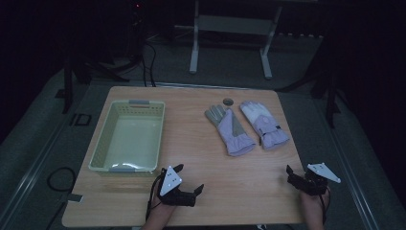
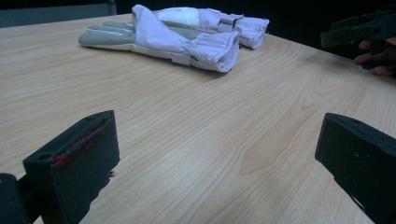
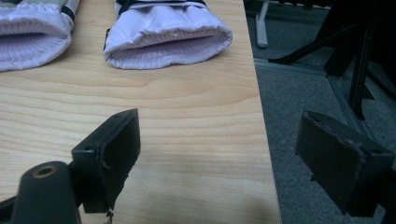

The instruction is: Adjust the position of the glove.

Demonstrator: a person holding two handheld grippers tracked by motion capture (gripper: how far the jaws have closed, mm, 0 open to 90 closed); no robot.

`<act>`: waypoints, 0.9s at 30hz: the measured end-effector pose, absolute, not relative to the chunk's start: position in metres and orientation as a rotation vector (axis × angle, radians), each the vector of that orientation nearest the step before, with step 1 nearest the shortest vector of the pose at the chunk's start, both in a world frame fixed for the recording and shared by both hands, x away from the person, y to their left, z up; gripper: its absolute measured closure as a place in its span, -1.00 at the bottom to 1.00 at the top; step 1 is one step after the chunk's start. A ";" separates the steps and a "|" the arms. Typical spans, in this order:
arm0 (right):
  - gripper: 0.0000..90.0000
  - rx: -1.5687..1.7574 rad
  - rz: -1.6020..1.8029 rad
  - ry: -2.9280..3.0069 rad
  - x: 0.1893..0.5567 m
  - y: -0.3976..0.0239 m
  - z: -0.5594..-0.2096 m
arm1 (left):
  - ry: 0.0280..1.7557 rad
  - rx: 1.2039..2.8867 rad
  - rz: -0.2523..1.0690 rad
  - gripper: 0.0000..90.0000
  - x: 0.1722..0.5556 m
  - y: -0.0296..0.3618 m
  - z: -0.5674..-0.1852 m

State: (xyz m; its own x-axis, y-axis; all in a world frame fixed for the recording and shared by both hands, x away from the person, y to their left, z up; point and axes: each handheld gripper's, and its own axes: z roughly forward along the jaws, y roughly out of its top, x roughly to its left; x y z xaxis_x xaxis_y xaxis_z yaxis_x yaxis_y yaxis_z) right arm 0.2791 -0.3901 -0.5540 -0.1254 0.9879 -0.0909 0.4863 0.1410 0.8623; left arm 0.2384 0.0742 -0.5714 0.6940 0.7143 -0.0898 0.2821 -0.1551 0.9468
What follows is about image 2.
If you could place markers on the white and grey glove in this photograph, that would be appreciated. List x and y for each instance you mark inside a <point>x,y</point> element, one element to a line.
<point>162,40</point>
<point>214,19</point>

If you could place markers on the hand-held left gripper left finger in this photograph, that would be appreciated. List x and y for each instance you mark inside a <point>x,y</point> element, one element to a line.
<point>74,168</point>

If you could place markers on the grey panel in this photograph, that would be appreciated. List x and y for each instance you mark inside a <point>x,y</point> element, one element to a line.
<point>53,15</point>

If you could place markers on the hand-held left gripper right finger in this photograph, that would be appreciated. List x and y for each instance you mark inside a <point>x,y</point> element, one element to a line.
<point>364,158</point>

